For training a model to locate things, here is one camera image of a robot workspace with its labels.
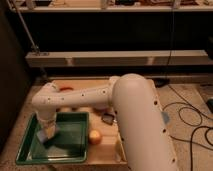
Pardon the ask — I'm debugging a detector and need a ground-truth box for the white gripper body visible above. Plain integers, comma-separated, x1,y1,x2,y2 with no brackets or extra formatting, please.
40,119,56,138

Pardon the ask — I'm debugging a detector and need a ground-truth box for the blue sponge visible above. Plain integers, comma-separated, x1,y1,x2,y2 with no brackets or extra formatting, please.
36,126,59,144

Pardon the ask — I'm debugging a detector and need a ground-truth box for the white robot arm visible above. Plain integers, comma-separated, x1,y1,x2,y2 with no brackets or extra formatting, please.
32,74,178,171

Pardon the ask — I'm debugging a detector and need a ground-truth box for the green plastic tray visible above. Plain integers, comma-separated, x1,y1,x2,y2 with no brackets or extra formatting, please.
15,112,89,165

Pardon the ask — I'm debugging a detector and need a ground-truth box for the orange carrot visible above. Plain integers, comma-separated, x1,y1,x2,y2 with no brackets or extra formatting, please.
60,87,73,91

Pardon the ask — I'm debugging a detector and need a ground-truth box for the orange round fruit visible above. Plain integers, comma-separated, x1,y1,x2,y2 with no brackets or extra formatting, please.
89,130,102,145

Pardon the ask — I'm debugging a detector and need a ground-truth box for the metal spatula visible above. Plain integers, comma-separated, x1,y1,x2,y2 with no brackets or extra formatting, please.
101,113,115,125

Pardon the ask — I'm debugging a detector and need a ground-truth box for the yellow banana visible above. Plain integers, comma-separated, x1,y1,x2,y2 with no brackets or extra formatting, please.
115,140,122,163

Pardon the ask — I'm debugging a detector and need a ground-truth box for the metal diagonal pole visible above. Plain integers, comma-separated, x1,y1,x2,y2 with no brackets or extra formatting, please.
7,0,47,55

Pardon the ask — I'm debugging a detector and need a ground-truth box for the light blue cup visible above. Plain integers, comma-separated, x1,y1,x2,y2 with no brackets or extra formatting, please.
161,112,170,124

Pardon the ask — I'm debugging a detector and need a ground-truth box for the white upper shelf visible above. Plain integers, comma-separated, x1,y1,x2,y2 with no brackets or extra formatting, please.
6,0,213,13

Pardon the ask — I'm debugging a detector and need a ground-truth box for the white shelf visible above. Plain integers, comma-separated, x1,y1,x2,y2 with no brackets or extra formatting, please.
26,50,213,67
6,0,213,13

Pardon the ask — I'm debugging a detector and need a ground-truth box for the white lower shelf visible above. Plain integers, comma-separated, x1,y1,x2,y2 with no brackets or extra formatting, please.
26,50,213,67

